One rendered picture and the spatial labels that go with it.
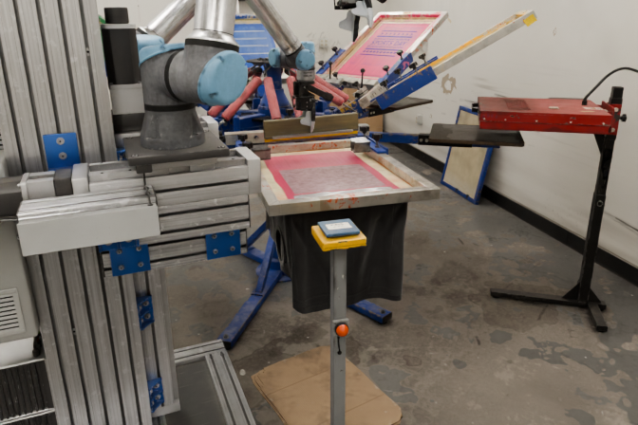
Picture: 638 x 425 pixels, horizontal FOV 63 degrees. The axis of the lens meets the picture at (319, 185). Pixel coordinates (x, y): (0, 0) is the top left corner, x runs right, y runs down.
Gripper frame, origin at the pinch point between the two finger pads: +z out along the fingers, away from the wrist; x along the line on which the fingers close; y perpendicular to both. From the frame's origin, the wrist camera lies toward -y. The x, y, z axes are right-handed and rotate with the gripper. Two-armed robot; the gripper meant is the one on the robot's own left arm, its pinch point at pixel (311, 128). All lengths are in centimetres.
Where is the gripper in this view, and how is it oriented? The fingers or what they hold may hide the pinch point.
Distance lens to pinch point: 221.8
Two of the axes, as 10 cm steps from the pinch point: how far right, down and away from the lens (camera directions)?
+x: 2.6, 3.0, -9.2
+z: 0.1, 9.5, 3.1
